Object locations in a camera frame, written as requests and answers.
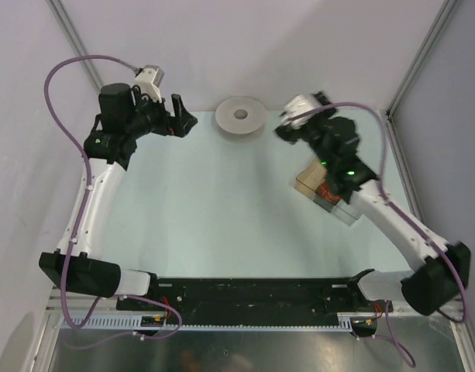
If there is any clear plastic bin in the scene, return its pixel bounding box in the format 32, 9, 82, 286
332, 200, 362, 226

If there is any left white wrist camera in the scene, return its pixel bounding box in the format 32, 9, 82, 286
134, 65, 164, 103

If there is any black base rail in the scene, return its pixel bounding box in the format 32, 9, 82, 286
116, 275, 387, 328

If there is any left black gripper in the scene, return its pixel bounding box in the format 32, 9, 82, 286
126, 88, 197, 140

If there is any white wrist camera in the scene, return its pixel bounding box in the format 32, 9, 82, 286
279, 94, 322, 130
134, 65, 164, 103

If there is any white perforated cable spool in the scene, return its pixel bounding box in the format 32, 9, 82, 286
215, 97, 267, 135

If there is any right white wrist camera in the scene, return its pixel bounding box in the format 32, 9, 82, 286
279, 94, 322, 130

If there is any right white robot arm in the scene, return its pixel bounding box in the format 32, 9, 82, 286
275, 91, 471, 315

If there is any white slotted cable duct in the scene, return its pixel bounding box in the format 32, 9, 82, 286
60, 313, 377, 332

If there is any right aluminium corner post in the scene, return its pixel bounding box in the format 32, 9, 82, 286
386, 0, 461, 117

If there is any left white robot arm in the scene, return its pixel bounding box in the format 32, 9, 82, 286
39, 83, 198, 310

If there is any aluminium corner post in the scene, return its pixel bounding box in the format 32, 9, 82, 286
46, 0, 103, 93
386, 0, 461, 117

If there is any left aluminium corner post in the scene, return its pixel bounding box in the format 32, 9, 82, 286
46, 0, 103, 93

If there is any red wire bundle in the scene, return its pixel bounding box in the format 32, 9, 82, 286
318, 185, 341, 203

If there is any smoky grey plastic bin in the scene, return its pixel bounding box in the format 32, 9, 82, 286
313, 184, 342, 213

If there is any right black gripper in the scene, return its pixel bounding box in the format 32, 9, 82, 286
275, 91, 339, 170

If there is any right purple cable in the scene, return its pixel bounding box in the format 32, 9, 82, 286
291, 102, 469, 323

